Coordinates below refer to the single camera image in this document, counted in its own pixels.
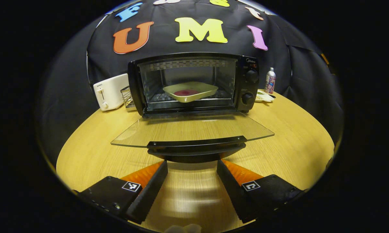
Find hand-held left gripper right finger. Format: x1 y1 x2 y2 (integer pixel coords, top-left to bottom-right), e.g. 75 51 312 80
216 159 306 224

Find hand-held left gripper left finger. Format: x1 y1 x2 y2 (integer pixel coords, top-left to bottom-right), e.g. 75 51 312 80
79 160 168 224

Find cream square plate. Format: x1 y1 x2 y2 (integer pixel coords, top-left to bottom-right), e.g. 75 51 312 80
163 81 219 103

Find pink round food slice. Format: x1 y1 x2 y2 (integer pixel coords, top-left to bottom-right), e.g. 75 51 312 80
174 89 200 97

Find black electric oven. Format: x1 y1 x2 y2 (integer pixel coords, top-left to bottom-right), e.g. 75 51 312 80
110 52 275 164

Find white divided grain dish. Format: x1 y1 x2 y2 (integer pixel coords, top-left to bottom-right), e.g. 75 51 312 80
255 90 276 103

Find white toaster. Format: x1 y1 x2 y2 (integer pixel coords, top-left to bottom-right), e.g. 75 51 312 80
93 73 130 112

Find silver printed bottle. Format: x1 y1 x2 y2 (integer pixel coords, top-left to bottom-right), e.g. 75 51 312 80
265 67 276 94

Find metal wire rack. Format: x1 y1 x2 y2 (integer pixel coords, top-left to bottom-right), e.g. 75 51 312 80
120 85 136 112

